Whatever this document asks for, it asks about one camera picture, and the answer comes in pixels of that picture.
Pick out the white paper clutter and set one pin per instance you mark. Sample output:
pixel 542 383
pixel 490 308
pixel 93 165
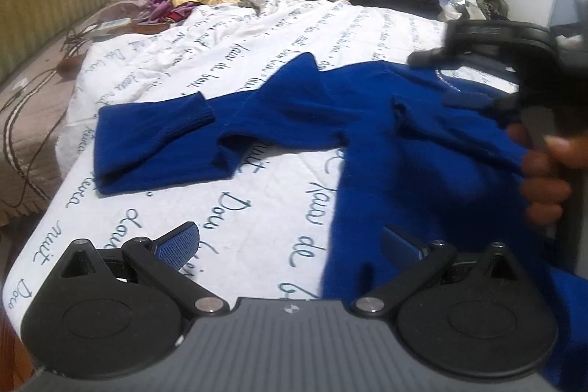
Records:
pixel 461 4

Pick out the person's right hand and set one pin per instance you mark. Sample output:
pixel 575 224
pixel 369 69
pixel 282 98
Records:
pixel 542 190

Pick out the black clothes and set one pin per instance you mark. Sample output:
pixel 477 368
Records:
pixel 395 1

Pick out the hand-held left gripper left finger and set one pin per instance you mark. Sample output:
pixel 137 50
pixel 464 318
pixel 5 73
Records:
pixel 180 246

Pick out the purple cloth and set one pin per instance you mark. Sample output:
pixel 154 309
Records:
pixel 161 4

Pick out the white power strip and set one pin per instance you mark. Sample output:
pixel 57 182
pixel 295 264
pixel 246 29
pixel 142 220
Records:
pixel 112 27

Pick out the white script-printed quilt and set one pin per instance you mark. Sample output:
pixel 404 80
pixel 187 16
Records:
pixel 257 208

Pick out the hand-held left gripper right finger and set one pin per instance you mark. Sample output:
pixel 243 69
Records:
pixel 400 246

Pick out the blue knit sweater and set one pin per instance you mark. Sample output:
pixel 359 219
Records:
pixel 390 153

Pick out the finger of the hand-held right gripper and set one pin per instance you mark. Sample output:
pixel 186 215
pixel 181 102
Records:
pixel 477 102
pixel 429 57

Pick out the brown bed mat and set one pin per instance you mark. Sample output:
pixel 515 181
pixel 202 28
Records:
pixel 27 121

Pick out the grey screen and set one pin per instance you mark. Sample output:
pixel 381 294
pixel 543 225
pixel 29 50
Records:
pixel 565 8

